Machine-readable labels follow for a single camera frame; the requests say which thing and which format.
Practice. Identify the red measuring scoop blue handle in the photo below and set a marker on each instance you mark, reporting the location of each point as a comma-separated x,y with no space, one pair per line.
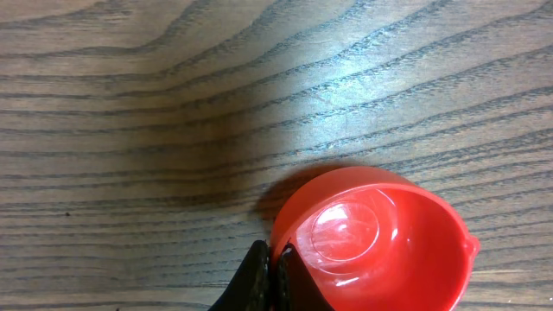
372,240

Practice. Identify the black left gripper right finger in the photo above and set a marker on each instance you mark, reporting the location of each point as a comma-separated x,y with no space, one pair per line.
296,289

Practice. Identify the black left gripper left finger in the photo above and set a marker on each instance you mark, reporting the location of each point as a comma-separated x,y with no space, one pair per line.
249,289

